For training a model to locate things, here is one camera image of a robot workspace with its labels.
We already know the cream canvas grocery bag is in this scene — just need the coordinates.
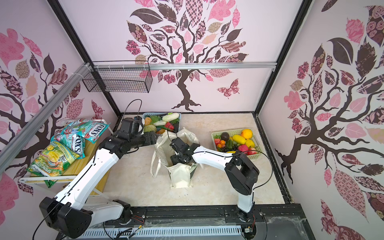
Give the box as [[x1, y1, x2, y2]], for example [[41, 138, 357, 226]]
[[150, 128, 200, 189]]

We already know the orange-brown wrinkled potato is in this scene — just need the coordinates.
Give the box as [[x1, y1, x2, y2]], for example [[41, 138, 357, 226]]
[[145, 117, 152, 126]]

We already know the green cabbage head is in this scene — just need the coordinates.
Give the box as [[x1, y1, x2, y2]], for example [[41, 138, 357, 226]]
[[143, 125, 157, 133]]

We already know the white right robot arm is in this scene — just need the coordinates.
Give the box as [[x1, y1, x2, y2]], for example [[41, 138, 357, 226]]
[[170, 138, 260, 213]]

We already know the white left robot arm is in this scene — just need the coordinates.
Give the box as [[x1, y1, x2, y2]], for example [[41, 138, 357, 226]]
[[39, 118, 157, 239]]

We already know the Fox's candy bag upper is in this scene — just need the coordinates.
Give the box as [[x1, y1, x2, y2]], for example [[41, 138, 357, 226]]
[[61, 119, 109, 144]]

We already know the fox's candy bag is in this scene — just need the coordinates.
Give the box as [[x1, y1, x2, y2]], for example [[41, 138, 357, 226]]
[[61, 119, 109, 144], [51, 134, 86, 159]]

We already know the Fox's candy bag lower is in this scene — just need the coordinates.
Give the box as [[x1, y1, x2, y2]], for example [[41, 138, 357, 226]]
[[51, 134, 86, 159]]

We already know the green yellow snack bag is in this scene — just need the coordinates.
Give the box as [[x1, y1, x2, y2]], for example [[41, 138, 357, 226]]
[[27, 141, 79, 177]]

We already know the red bell pepper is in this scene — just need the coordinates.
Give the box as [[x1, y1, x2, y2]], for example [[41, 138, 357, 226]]
[[165, 122, 175, 131]]

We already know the light blue perforated basket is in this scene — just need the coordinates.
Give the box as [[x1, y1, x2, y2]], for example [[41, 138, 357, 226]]
[[143, 113, 181, 135]]

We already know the pale green napa cabbage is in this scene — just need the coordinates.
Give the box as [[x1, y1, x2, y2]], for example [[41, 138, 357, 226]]
[[162, 113, 180, 122]]

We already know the dark brown avocado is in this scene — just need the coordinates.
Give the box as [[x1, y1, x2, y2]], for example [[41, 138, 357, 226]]
[[221, 132, 230, 141]]

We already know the green bell pepper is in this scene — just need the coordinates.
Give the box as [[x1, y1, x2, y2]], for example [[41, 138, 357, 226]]
[[226, 139, 234, 151]]

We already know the light green perforated basket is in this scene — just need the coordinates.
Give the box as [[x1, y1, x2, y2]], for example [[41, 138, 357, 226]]
[[212, 129, 262, 160]]

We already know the pink dragon fruit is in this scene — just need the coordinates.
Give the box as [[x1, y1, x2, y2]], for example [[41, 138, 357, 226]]
[[238, 145, 249, 153]]

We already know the orange fruit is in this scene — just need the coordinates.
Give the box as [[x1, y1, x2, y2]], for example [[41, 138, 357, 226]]
[[241, 129, 253, 140]]

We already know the yellow lemon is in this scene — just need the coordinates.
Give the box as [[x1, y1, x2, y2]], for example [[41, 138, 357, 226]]
[[245, 139, 256, 148]]

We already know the wooden side shelf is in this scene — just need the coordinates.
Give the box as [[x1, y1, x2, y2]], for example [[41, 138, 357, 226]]
[[18, 119, 115, 199]]

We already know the black wire wall basket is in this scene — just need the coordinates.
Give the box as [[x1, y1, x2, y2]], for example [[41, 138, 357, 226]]
[[83, 60, 153, 93]]

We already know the white slotted cable duct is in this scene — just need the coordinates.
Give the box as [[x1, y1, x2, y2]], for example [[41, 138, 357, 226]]
[[78, 226, 243, 240]]

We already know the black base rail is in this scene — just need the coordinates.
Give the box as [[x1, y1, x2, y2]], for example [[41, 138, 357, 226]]
[[106, 204, 305, 227]]

